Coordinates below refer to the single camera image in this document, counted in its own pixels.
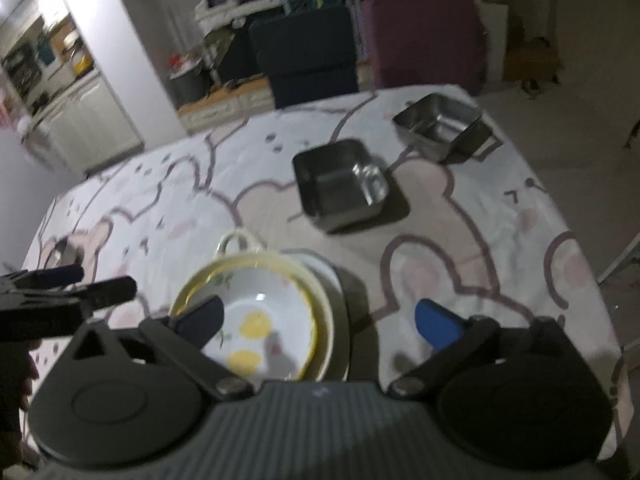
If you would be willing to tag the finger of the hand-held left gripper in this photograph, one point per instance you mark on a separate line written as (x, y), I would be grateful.
(65, 275)
(110, 291)

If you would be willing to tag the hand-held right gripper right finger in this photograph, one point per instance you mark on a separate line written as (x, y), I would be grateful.
(437, 325)

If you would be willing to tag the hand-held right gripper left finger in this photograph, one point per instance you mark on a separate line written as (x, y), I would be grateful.
(201, 319)

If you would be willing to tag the lemon print bowl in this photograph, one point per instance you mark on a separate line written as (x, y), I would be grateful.
(270, 310)

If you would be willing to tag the white plate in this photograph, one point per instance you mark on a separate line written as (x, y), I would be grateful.
(340, 310)

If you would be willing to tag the rectangular steel container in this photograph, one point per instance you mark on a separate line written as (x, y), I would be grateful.
(335, 185)

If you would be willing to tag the square steel container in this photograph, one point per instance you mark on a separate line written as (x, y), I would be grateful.
(440, 122)

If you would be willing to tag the person's left hand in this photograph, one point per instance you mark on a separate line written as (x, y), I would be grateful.
(29, 380)

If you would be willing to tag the white kitchen cabinet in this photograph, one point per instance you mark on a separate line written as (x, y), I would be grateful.
(90, 120)

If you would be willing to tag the low wood-top drawer cabinet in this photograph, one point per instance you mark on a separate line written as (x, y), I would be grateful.
(225, 105)

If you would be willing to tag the grey trash bin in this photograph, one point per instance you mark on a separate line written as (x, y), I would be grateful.
(187, 87)

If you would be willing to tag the electric fan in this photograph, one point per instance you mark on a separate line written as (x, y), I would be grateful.
(217, 50)

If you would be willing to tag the brown cardboard box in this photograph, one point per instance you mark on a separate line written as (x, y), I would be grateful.
(532, 62)

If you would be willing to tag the purple seat cube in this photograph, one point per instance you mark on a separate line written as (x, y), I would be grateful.
(425, 42)

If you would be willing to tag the dark blue seat cube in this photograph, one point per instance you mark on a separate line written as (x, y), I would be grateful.
(305, 55)

